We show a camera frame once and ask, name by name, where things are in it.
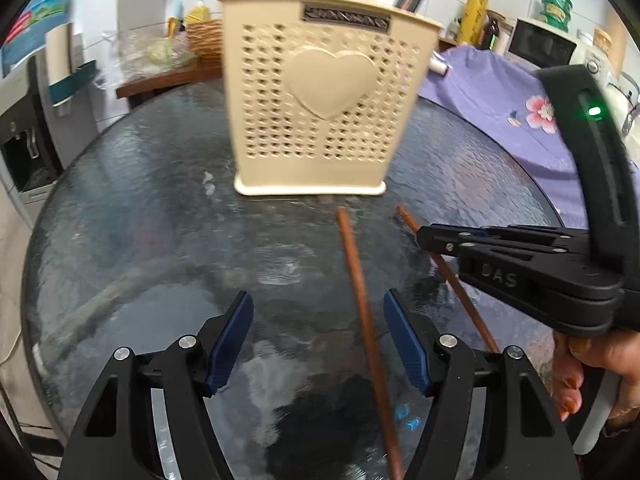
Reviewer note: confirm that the white and teal carton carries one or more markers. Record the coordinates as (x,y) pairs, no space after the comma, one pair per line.
(70,70)

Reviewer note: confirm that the beige cloth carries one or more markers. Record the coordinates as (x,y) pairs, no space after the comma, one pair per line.
(12,270)

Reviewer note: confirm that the dark glass bottle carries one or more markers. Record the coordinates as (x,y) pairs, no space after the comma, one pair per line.
(492,30)

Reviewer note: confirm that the purple floral cloth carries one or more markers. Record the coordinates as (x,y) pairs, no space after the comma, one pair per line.
(490,105)

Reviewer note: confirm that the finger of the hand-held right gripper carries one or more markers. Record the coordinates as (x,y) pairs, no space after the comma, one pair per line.
(500,250)
(480,233)

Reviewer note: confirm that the green jar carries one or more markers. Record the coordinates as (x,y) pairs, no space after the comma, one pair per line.
(555,7)

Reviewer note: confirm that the yellow bottle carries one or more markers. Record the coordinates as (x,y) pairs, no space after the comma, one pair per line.
(199,12)

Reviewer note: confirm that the person's right hand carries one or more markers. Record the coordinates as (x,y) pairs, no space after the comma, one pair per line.
(567,385)

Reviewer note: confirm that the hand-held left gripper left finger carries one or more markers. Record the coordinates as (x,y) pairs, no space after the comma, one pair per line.
(230,345)

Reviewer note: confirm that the woven basket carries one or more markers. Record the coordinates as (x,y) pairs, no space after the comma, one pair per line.
(205,37)

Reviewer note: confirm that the brown wooden chopstick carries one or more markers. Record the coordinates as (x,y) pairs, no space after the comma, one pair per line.
(465,300)
(367,330)

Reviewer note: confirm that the beige perforated utensil holder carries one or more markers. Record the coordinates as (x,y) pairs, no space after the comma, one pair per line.
(280,135)

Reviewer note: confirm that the white water dispenser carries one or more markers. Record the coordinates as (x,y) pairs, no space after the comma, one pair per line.
(20,110)

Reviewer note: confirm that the blue water jug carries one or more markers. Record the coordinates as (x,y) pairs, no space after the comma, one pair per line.
(40,15)

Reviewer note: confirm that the wooden side table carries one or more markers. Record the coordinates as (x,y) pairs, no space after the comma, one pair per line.
(165,80)

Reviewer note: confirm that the clear plastic bag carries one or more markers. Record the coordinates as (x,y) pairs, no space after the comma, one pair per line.
(150,50)

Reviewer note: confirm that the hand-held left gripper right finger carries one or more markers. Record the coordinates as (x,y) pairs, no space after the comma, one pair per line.
(407,345)

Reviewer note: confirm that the clear jar yellow contents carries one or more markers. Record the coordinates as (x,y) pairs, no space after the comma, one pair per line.
(602,42)

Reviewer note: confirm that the white appliance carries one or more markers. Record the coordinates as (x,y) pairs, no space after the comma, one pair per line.
(617,85)

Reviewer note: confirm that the white microwave oven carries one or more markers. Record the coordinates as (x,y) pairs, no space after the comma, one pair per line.
(545,42)

